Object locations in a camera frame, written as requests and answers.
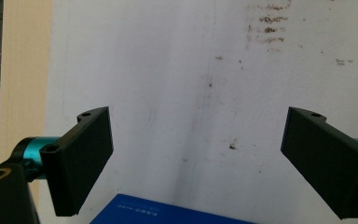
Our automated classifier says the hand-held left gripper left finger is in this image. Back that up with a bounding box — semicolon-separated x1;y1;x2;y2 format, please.
39;105;115;217

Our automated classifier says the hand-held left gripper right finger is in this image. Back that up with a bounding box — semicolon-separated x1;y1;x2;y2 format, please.
280;105;358;220

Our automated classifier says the blue flat box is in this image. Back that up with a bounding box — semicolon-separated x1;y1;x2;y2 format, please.
89;193;256;224

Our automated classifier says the white stained table cover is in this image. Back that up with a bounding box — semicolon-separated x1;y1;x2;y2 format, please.
37;0;358;224

